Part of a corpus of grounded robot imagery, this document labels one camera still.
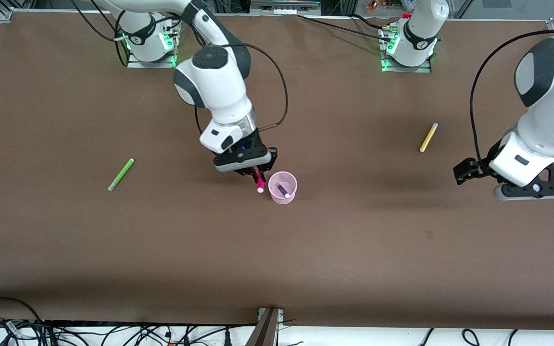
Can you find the pink plastic cup holder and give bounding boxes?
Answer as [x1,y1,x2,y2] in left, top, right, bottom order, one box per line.
[268,171,299,206]

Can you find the aluminium table post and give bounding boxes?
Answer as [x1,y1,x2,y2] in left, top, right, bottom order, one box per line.
[244,308,285,346]

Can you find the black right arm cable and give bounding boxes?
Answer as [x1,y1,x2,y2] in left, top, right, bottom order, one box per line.
[70,0,290,131]

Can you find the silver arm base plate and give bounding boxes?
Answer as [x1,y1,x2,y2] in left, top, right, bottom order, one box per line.
[127,48,177,69]
[380,26,432,73]

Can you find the grey background device box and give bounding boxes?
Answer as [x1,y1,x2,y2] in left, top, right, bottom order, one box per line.
[250,0,319,15]

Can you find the yellow marker pen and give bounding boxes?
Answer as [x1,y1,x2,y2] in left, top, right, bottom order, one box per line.
[419,123,439,153]

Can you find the green marker pen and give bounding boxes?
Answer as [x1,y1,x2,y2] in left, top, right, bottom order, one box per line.
[107,158,135,192]

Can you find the black table cable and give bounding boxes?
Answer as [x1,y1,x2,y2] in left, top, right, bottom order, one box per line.
[349,13,393,32]
[298,13,395,41]

